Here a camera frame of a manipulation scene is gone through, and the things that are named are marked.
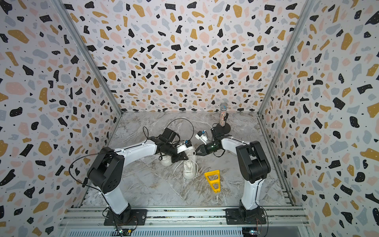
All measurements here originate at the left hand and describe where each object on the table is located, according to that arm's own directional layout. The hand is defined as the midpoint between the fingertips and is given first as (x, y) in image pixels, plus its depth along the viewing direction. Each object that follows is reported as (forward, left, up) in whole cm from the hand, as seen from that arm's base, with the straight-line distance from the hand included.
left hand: (187, 156), depth 88 cm
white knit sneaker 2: (-5, -1, -4) cm, 6 cm away
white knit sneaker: (-1, +13, -2) cm, 13 cm away
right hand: (+2, -4, -1) cm, 5 cm away
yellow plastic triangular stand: (-11, -16, -8) cm, 21 cm away
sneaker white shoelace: (+2, -4, +2) cm, 5 cm away
